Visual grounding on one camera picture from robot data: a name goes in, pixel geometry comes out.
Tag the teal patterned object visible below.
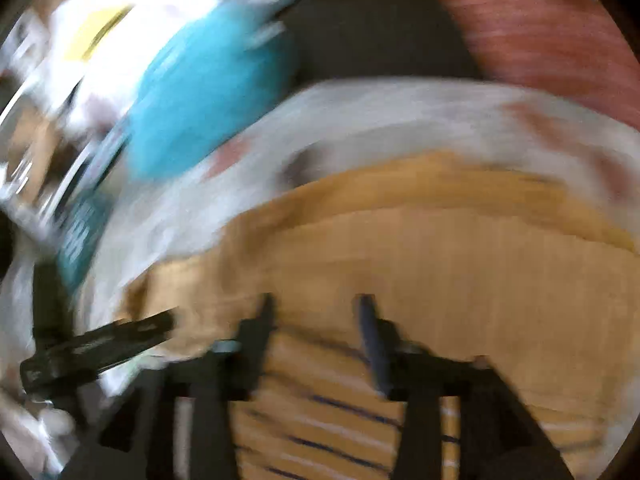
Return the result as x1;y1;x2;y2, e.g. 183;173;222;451
54;190;113;293

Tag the red knit blanket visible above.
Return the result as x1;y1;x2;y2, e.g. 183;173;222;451
400;0;640;131

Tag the teal cloth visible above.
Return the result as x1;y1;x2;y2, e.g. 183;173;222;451
125;2;297;181

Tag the dark sofa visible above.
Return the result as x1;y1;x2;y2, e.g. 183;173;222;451
277;0;482;97

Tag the yellow striped shirt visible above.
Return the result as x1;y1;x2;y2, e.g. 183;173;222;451
117;152;637;480

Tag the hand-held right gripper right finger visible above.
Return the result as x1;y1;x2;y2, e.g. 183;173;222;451
354;294;576;480

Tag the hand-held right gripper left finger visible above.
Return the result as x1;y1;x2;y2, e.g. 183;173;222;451
60;294;277;480

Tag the white and yellow clutter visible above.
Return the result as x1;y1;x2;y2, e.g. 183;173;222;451
0;0;381;151

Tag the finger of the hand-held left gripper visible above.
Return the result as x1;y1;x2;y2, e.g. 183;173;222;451
85;310;176;367

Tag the white heart print blanket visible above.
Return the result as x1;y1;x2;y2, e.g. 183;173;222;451
0;77;640;466

